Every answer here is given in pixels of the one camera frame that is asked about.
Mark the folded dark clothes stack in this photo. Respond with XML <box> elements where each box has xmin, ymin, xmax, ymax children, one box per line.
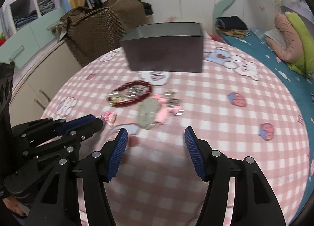
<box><xmin>215</xmin><ymin>16</ymin><xmax>248</xmax><ymax>39</ymax></box>

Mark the person's left hand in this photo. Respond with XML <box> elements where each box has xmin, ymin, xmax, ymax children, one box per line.
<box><xmin>3</xmin><ymin>196</ymin><xmax>27</xmax><ymax>219</ymax></box>

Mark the green rolled quilt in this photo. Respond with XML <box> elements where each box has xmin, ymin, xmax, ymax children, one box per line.
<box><xmin>285</xmin><ymin>12</ymin><xmax>313</xmax><ymax>77</ymax></box>

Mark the teal patterned bed sheet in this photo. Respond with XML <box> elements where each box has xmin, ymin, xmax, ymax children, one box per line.
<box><xmin>219</xmin><ymin>28</ymin><xmax>314</xmax><ymax>138</ymax></box>

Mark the pink checkered tablecloth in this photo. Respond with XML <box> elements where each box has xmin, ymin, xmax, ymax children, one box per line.
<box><xmin>43</xmin><ymin>35</ymin><xmax>313</xmax><ymax>225</ymax></box>

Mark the dark red bead bracelet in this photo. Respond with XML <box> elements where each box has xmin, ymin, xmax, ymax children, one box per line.
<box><xmin>107</xmin><ymin>80</ymin><xmax>153</xmax><ymax>108</ymax></box>

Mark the pink bunny charm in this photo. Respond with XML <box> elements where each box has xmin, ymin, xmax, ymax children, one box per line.
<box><xmin>100</xmin><ymin>112</ymin><xmax>117</xmax><ymax>127</ymax></box>

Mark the black cloth on cover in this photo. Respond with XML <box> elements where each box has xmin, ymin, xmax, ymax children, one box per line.
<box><xmin>141</xmin><ymin>1</ymin><xmax>154</xmax><ymax>16</ymax></box>

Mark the pink rolled quilt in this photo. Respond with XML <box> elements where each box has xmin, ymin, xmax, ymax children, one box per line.
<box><xmin>265</xmin><ymin>14</ymin><xmax>303</xmax><ymax>64</ymax></box>

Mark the purple shelf unit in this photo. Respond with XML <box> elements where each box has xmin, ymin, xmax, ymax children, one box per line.
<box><xmin>1</xmin><ymin>0</ymin><xmax>64</xmax><ymax>36</ymax></box>

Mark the mint drawer cabinet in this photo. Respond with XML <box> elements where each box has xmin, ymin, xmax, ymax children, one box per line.
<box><xmin>0</xmin><ymin>8</ymin><xmax>65</xmax><ymax>69</ymax></box>

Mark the pale green jade pendant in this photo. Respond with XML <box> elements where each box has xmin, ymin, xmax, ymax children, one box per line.
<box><xmin>137</xmin><ymin>98</ymin><xmax>159</xmax><ymax>130</ymax></box>

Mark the grey metal tin box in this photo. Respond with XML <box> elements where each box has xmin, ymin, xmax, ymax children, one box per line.
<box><xmin>121</xmin><ymin>22</ymin><xmax>204</xmax><ymax>73</ymax></box>

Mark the brown dotted fabric cover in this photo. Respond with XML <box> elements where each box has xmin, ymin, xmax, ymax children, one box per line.
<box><xmin>51</xmin><ymin>0</ymin><xmax>151</xmax><ymax>67</ymax></box>

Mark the pink figure charm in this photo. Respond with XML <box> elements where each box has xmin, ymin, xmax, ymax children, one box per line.
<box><xmin>152</xmin><ymin>94</ymin><xmax>169</xmax><ymax>124</ymax></box>

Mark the silver keychain cluster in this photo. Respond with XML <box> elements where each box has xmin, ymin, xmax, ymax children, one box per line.
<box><xmin>163</xmin><ymin>90</ymin><xmax>185</xmax><ymax>116</ymax></box>

